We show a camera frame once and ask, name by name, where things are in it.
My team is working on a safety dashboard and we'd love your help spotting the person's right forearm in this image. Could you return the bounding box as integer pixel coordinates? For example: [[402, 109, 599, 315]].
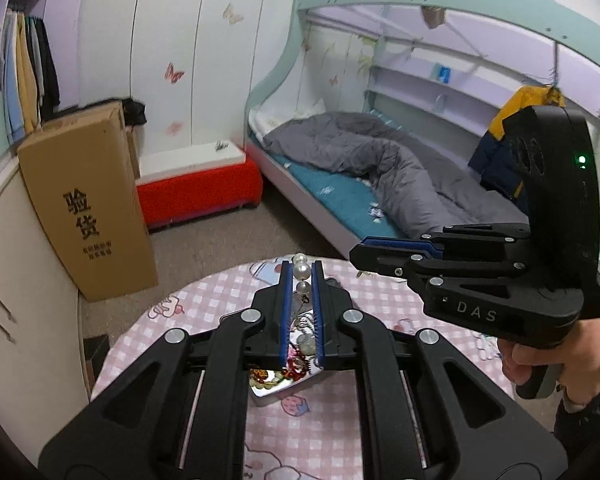
[[554, 395, 600, 458]]

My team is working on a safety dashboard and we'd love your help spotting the pearl and silver chain necklace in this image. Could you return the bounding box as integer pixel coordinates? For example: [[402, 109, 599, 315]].
[[291, 254, 326, 352]]

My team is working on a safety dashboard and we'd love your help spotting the cream low cabinet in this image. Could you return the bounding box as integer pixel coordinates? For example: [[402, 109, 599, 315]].
[[0, 160, 94, 461]]

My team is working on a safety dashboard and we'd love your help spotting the black hanging garment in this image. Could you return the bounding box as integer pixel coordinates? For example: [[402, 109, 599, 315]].
[[32, 16, 61, 121]]

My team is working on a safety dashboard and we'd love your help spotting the yellow hanging garment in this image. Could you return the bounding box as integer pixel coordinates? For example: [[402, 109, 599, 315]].
[[16, 12, 40, 134]]

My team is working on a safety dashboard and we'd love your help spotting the light green bead bracelet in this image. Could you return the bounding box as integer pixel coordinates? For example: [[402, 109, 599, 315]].
[[252, 369, 287, 391]]

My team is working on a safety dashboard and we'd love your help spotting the tall brown cardboard box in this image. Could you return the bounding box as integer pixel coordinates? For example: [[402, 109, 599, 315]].
[[17, 100, 160, 304]]

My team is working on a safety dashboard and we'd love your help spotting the grey metal tin box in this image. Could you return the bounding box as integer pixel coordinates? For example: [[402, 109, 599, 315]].
[[249, 274, 353, 409]]

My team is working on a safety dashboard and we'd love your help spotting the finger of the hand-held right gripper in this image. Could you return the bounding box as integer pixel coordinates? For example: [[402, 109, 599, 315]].
[[362, 224, 532, 252], [349, 242, 529, 286]]

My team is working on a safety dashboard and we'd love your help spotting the red covered bench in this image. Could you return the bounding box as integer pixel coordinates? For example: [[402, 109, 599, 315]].
[[136, 155, 264, 231]]

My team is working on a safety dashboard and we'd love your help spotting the grey duvet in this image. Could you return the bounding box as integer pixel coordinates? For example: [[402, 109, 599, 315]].
[[262, 112, 531, 242]]

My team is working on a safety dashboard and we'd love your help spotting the white pillow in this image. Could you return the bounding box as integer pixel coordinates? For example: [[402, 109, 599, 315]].
[[248, 102, 329, 136]]

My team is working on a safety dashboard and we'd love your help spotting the beige hanging pouch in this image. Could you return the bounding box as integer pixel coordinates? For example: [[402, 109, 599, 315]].
[[421, 5, 446, 30]]

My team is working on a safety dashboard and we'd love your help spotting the teal bed sheet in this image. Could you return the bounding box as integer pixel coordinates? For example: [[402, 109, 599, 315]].
[[250, 130, 407, 242]]

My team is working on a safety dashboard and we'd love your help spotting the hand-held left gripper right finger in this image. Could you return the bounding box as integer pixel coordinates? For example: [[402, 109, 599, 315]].
[[311, 261, 569, 480]]

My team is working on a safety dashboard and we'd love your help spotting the white board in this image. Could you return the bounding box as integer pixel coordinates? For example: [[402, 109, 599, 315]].
[[140, 141, 249, 179]]

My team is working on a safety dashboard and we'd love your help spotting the black garment behind box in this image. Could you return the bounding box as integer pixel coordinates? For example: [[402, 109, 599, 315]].
[[122, 99, 147, 129]]

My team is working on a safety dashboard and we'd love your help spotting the yellow and navy jacket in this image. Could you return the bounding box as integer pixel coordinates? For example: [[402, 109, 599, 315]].
[[467, 85, 567, 214]]

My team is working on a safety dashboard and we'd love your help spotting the lilac bed wall shelf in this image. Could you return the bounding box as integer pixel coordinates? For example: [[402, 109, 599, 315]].
[[365, 55, 507, 137]]

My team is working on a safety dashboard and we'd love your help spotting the person's right hand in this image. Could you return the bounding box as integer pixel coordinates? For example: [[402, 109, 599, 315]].
[[497, 316, 600, 412]]

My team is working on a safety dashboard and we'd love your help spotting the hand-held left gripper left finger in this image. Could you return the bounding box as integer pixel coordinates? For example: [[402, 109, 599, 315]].
[[37, 261, 295, 480]]

